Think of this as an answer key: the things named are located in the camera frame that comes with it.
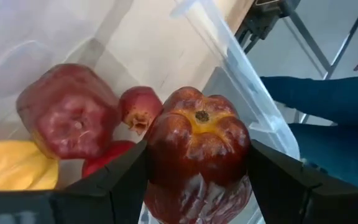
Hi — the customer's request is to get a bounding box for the orange mango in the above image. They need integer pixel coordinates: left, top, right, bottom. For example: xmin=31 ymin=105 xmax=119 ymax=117
xmin=0 ymin=139 xmax=59 ymax=191

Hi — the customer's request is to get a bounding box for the red round fruit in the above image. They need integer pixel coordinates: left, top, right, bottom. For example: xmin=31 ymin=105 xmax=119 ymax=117
xmin=81 ymin=139 xmax=136 ymax=179

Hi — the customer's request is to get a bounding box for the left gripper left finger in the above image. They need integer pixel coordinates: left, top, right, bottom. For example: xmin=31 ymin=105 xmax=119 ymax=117
xmin=0 ymin=139 xmax=150 ymax=224

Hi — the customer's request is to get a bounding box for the large clear plastic container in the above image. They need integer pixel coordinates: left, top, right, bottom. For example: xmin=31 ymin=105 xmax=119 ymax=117
xmin=0 ymin=0 xmax=301 ymax=224

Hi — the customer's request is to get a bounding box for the person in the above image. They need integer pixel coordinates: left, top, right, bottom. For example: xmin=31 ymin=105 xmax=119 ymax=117
xmin=259 ymin=76 xmax=358 ymax=191

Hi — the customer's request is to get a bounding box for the dark red glossy apple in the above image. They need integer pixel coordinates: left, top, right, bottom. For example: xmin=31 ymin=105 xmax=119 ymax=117
xmin=144 ymin=86 xmax=254 ymax=224

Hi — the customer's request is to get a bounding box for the dark red wrinkled fruit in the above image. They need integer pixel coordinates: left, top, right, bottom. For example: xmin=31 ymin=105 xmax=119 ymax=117
xmin=16 ymin=63 xmax=121 ymax=160

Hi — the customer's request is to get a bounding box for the grey metal leg frame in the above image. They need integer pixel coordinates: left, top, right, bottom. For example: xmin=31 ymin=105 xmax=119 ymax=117
xmin=286 ymin=0 xmax=358 ymax=124

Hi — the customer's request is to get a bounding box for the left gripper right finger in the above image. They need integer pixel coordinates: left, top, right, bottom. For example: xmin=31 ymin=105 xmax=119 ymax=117
xmin=247 ymin=139 xmax=358 ymax=224

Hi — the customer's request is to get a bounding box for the small dark red fruit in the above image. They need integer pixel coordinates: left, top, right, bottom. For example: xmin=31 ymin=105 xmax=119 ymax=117
xmin=119 ymin=86 xmax=163 ymax=136

